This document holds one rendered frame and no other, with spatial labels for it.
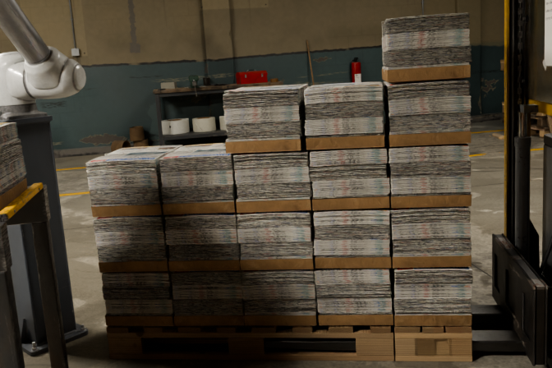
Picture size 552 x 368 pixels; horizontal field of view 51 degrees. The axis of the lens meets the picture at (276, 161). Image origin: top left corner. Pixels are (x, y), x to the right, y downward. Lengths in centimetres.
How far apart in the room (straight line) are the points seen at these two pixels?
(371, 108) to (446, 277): 69
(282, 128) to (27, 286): 131
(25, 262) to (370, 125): 155
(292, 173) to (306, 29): 704
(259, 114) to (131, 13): 687
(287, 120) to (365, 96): 29
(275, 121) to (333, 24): 714
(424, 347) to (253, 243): 76
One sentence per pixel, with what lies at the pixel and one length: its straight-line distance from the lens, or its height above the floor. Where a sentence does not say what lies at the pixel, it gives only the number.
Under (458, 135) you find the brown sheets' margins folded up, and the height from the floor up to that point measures 86.
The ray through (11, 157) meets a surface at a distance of 189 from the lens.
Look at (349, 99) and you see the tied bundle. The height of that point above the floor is 101.
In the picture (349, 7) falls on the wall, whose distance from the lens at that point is 933.
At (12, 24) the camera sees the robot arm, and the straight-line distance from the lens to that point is 237.
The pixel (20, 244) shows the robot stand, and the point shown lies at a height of 48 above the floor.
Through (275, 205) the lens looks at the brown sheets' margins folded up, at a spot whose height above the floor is 63.
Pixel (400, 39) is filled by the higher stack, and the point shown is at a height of 121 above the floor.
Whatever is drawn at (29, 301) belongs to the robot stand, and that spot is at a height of 22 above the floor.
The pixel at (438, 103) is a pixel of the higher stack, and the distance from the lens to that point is 214.
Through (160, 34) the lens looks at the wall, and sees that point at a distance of 888.
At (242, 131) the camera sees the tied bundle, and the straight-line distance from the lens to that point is 217.
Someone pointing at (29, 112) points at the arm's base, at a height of 102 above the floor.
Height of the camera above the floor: 116
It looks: 10 degrees down
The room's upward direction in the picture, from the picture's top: 4 degrees counter-clockwise
